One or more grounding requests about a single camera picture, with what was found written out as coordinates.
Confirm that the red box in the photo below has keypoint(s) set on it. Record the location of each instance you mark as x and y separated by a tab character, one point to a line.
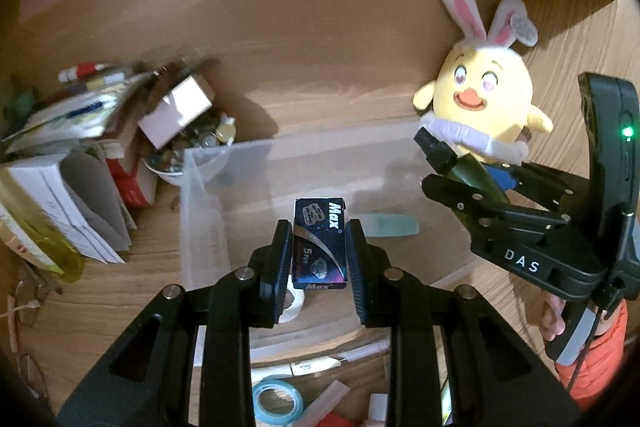
135	187

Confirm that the white folded papers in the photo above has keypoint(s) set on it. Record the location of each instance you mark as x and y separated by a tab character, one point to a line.
65	207

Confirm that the dark green bottle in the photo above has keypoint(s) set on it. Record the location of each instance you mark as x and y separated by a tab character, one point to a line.
472	174

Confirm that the yellow-green bottle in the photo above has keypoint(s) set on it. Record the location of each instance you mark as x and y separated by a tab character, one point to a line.
45	252

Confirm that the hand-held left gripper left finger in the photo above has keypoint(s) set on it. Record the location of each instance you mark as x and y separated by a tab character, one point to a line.
282	257

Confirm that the person's right hand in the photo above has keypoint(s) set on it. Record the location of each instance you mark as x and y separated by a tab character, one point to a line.
552	319

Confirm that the white plastic stick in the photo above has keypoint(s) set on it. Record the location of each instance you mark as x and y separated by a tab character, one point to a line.
330	399

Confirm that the white bowl of stones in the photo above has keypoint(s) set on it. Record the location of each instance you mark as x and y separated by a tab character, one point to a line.
172	174

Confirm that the white tape roll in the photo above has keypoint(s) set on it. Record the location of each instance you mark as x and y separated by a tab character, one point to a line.
292	304

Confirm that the blue tape roll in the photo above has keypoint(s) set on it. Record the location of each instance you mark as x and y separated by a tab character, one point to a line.
260	399

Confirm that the clear plastic storage box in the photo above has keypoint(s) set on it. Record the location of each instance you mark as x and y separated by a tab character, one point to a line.
250	187

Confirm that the pale green tube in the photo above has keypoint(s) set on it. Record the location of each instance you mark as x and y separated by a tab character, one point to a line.
392	225

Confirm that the stack of booklets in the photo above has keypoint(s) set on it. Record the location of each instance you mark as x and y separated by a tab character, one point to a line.
70	112

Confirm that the blue razor blade box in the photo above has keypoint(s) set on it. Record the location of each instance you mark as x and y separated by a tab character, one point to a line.
320	237

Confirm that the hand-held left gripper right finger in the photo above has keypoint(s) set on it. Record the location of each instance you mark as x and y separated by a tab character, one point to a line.
354	262

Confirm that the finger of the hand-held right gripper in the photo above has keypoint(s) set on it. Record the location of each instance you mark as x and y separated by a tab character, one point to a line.
550	187
480	212

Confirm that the eyeglasses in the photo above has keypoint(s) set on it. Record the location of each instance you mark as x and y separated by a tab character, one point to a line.
25	307

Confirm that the yellow chick plush toy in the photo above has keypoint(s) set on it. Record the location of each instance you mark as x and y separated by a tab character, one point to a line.
480	92

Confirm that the small cardboard box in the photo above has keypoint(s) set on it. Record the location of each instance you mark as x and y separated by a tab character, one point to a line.
175	109

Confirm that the red and white pen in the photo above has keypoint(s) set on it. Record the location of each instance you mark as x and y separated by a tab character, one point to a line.
85	71

